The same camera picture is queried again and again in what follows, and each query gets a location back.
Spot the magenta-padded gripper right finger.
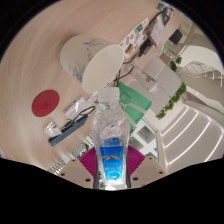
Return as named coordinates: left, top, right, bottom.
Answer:
left=125, top=146, right=168, bottom=188

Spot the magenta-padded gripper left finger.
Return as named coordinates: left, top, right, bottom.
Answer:
left=59, top=148, right=101, bottom=189

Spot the clear blue-labelled water bottle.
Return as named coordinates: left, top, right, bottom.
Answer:
left=90, top=87, right=132, bottom=190

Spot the small white packet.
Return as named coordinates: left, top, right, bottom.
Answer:
left=64, top=95, right=88, bottom=120

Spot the green tote bag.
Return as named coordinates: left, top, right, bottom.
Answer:
left=117, top=81, right=153, bottom=133

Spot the flat round red coaster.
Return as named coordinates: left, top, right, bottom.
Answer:
left=31, top=89, right=61, bottom=118

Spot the clear tumbler with white lid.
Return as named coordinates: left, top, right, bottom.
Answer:
left=133, top=69, right=160, bottom=98

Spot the white ceramic mug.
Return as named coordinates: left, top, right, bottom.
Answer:
left=59, top=34, right=126, bottom=94

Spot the colourful sticker sheet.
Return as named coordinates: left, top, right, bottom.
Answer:
left=118, top=17, right=150, bottom=56

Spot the black chair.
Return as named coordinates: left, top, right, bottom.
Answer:
left=168, top=28, right=185, bottom=46

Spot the open white booklet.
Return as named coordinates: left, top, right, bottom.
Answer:
left=148, top=19, right=166, bottom=46

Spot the black cable bundle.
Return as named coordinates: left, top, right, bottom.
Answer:
left=113, top=46, right=148, bottom=88

